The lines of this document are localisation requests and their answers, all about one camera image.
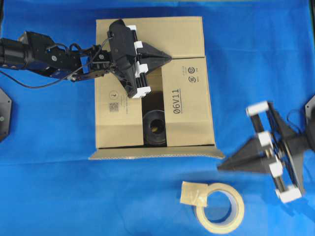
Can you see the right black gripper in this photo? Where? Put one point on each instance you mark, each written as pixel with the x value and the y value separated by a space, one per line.
pixel 275 149

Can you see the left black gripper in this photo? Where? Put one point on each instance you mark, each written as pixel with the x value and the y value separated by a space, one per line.
pixel 126 53

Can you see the brown cardboard box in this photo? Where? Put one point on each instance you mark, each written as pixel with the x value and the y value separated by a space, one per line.
pixel 180 88

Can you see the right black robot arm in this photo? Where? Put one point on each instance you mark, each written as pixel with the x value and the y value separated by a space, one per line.
pixel 308 140

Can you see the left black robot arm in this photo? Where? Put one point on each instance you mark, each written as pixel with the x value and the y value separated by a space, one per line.
pixel 39 54

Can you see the black spool front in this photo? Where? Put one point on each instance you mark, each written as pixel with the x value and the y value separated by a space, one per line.
pixel 154 129

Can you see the beige packing tape roll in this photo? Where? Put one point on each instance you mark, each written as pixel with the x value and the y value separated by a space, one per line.
pixel 218 207

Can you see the blue table cloth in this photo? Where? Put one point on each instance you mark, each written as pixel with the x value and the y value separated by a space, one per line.
pixel 256 50

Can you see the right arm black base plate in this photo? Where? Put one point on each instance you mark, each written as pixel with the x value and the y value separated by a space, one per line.
pixel 310 110

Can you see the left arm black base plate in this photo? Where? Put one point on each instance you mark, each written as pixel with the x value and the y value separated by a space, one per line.
pixel 5 114

